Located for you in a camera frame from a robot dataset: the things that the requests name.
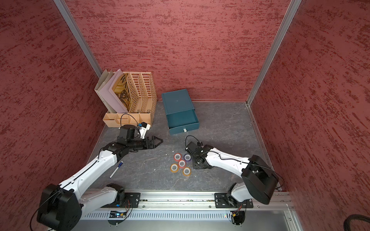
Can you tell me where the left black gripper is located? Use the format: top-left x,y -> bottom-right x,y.
128,136 -> 163,151

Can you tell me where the purple tape roll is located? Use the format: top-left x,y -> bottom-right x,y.
184,154 -> 192,162

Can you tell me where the teal drawer cabinet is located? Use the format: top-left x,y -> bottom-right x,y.
161,89 -> 199,135

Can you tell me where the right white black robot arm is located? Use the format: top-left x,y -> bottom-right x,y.
185,142 -> 279,208

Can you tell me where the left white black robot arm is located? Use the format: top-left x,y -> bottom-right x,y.
33,125 -> 163,231

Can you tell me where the orange tape roll lower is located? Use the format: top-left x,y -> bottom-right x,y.
183,167 -> 191,176

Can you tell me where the blue white marker pen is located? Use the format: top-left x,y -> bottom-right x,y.
109,161 -> 123,179

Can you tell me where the beige plastic file organizer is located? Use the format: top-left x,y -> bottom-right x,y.
103,72 -> 157,128

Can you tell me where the yellow patterned book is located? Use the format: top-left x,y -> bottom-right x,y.
112,73 -> 131,112

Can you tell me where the pink folder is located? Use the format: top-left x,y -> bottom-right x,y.
100,69 -> 128,113

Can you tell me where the beige folder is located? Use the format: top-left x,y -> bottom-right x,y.
94,70 -> 114,113

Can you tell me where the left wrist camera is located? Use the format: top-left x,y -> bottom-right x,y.
138,122 -> 151,139

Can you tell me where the aluminium front rail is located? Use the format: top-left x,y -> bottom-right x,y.
57,190 -> 295,211

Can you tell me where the black cable corner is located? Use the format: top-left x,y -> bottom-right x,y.
343,214 -> 370,231

